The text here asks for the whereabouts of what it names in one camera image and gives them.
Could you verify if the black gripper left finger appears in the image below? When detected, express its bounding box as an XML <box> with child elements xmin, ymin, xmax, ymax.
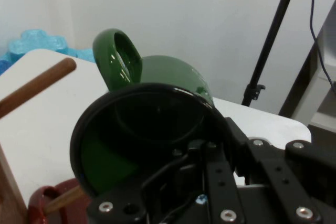
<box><xmin>88</xmin><ymin>140</ymin><xmax>247</xmax><ymax>224</ymax></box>

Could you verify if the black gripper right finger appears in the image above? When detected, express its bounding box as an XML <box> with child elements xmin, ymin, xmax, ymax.
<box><xmin>225</xmin><ymin>118</ymin><xmax>323</xmax><ymax>224</ymax></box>

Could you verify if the green enamel mug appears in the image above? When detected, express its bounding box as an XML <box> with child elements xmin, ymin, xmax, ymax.
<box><xmin>69</xmin><ymin>28</ymin><xmax>229</xmax><ymax>199</ymax></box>

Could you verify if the black tripod stand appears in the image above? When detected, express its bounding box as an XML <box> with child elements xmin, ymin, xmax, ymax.
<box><xmin>240</xmin><ymin>0</ymin><xmax>301</xmax><ymax>108</ymax></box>

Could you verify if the red enamel mug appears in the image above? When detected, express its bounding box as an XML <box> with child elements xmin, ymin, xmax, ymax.
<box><xmin>27</xmin><ymin>178</ymin><xmax>93</xmax><ymax>224</ymax></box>

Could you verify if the brown wooden mug tree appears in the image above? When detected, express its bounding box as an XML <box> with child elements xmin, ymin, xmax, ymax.
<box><xmin>0</xmin><ymin>57</ymin><xmax>82</xmax><ymax>224</ymax></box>

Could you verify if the light blue foam mat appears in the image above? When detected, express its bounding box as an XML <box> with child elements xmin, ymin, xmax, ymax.
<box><xmin>0</xmin><ymin>28</ymin><xmax>97</xmax><ymax>64</ymax></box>

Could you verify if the dark blue foam mat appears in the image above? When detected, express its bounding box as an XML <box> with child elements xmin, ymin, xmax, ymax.
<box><xmin>0</xmin><ymin>59</ymin><xmax>14</xmax><ymax>76</ymax></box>

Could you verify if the thin dark hanging cable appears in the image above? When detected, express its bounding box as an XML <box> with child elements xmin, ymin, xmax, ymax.
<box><xmin>309</xmin><ymin>0</ymin><xmax>336</xmax><ymax>91</ymax></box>

